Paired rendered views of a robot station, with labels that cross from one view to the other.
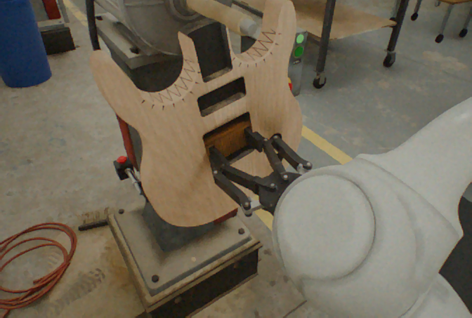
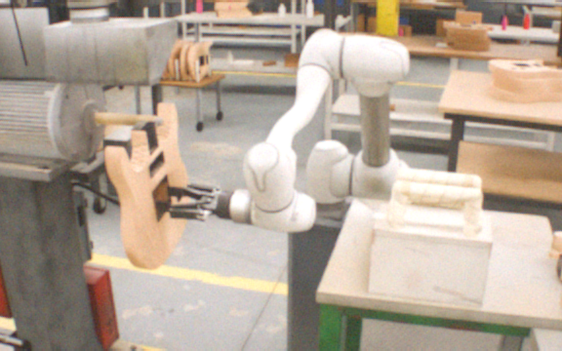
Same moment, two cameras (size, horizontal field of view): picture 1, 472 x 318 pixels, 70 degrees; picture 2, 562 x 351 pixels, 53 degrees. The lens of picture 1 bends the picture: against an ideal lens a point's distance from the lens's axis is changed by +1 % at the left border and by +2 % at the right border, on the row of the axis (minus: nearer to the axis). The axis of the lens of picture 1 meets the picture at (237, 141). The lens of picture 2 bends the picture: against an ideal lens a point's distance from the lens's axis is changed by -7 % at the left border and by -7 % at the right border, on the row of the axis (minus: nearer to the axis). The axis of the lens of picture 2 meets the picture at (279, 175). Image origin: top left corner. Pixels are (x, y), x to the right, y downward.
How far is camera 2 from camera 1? 1.16 m
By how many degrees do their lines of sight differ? 39
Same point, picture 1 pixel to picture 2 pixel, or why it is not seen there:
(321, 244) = (265, 159)
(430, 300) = (299, 196)
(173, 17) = (85, 132)
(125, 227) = not seen: outside the picture
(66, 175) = not seen: outside the picture
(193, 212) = (152, 255)
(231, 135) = (162, 191)
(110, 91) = (123, 165)
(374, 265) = (280, 158)
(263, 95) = (171, 161)
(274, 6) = (165, 108)
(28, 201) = not seen: outside the picture
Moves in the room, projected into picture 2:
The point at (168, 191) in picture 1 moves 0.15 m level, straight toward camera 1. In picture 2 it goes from (142, 236) to (186, 252)
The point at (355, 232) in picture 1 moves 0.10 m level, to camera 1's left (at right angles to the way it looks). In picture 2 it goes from (272, 151) to (237, 162)
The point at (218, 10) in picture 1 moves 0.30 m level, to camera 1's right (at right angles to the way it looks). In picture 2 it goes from (132, 118) to (220, 98)
